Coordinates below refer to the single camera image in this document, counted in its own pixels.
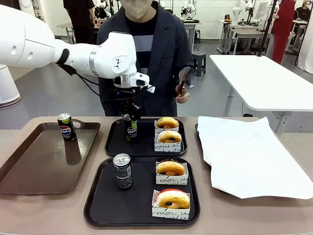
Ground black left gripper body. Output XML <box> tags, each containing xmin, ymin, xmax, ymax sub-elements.
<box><xmin>114</xmin><ymin>88</ymin><xmax>142</xmax><ymax>116</ymax></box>

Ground black pepsi can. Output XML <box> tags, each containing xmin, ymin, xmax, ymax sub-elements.
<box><xmin>56</xmin><ymin>113</ymin><xmax>77</xmax><ymax>143</ymax></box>
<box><xmin>122</xmin><ymin>113</ymin><xmax>139</xmax><ymax>143</ymax></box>

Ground black silver text can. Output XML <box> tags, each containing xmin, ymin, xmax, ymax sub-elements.
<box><xmin>112</xmin><ymin>153</ymin><xmax>134</xmax><ymax>190</ymax></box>

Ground dark perforated serving tongs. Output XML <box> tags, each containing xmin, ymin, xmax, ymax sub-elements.
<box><xmin>176</xmin><ymin>66</ymin><xmax>193</xmax><ymax>97</ymax></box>

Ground person left hand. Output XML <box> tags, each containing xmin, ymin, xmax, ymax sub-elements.
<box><xmin>175</xmin><ymin>92</ymin><xmax>190</xmax><ymax>104</ymax></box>

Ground black square tray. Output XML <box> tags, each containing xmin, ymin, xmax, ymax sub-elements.
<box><xmin>104</xmin><ymin>117</ymin><xmax>188</xmax><ymax>157</ymax></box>
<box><xmin>84</xmin><ymin>156</ymin><xmax>201</xmax><ymax>227</ymax></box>

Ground person in dark blazer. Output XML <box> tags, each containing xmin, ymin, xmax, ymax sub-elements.
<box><xmin>96</xmin><ymin>0</ymin><xmax>194</xmax><ymax>117</ymax></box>

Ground grey plastic stool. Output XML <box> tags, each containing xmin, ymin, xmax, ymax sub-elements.
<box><xmin>191</xmin><ymin>51</ymin><xmax>207</xmax><ymax>77</ymax></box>

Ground beige face mask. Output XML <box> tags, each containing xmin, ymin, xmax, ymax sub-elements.
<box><xmin>121</xmin><ymin>0</ymin><xmax>154</xmax><ymax>22</ymax></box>

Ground person in black clothes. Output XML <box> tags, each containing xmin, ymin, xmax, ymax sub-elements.
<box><xmin>63</xmin><ymin>0</ymin><xmax>96</xmax><ymax>45</ymax></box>

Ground wooden background table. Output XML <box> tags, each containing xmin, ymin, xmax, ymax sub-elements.
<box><xmin>57</xmin><ymin>22</ymin><xmax>76</xmax><ymax>45</ymax></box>

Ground red glazed donut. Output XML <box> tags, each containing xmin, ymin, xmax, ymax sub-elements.
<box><xmin>156</xmin><ymin>188</ymin><xmax>191</xmax><ymax>209</ymax></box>

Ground red-glazed donut in box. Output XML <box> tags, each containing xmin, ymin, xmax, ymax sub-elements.
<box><xmin>151</xmin><ymin>188</ymin><xmax>192</xmax><ymax>221</ymax></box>

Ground white paper sheet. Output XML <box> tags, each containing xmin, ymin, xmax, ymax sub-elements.
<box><xmin>197</xmin><ymin>115</ymin><xmax>313</xmax><ymax>200</ymax></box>

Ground large white table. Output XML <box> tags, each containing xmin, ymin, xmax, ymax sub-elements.
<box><xmin>209</xmin><ymin>54</ymin><xmax>313</xmax><ymax>138</ymax></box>

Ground grey background workbench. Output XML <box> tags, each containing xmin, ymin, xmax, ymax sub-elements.
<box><xmin>218</xmin><ymin>19</ymin><xmax>272</xmax><ymax>55</ymax></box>

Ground black tripod pole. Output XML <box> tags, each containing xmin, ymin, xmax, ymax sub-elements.
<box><xmin>256</xmin><ymin>0</ymin><xmax>281</xmax><ymax>57</ymax></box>

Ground person in red apron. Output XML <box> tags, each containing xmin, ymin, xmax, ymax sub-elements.
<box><xmin>270</xmin><ymin>0</ymin><xmax>297</xmax><ymax>64</ymax></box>

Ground seated person in black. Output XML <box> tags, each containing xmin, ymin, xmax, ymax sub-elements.
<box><xmin>294</xmin><ymin>0</ymin><xmax>313</xmax><ymax>32</ymax></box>

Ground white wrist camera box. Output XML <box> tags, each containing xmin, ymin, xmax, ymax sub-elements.
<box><xmin>132</xmin><ymin>71</ymin><xmax>157</xmax><ymax>94</ymax></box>

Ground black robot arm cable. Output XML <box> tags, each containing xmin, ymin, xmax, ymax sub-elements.
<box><xmin>63</xmin><ymin>64</ymin><xmax>118</xmax><ymax>101</ymax></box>

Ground brown plastic tray with handles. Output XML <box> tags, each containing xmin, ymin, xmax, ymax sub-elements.
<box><xmin>0</xmin><ymin>118</ymin><xmax>101</xmax><ymax>196</ymax></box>

